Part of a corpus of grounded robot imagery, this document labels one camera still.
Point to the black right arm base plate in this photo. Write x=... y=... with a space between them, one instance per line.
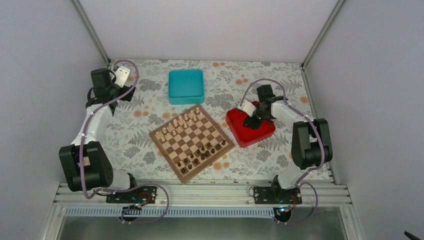
x=277 y=196

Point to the teal plastic box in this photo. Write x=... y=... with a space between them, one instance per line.
x=186 y=87

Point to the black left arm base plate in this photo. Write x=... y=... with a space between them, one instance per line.
x=140 y=196

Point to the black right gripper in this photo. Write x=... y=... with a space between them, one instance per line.
x=253 y=124

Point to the floral patterned table mat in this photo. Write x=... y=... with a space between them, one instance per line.
x=130 y=148

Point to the aluminium corner post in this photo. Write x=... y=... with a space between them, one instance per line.
x=91 y=31
x=321 y=35

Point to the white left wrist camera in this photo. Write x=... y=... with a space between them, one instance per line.
x=121 y=75

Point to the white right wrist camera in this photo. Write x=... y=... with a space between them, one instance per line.
x=247 y=107

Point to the wooden chess board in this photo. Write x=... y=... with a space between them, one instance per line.
x=180 y=144

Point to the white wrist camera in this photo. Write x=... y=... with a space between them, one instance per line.
x=247 y=107
x=121 y=75

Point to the left aluminium corner post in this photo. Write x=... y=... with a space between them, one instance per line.
x=91 y=31

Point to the right aluminium corner post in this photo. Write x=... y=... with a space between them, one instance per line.
x=321 y=35

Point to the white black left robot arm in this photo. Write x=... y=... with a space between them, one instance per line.
x=85 y=160

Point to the aluminium front rail frame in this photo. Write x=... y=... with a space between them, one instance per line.
x=216 y=194

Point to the red plastic tray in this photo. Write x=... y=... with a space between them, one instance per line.
x=246 y=136

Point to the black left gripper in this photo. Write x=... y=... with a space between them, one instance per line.
x=128 y=97

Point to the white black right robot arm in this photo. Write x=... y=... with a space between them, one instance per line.
x=311 y=145

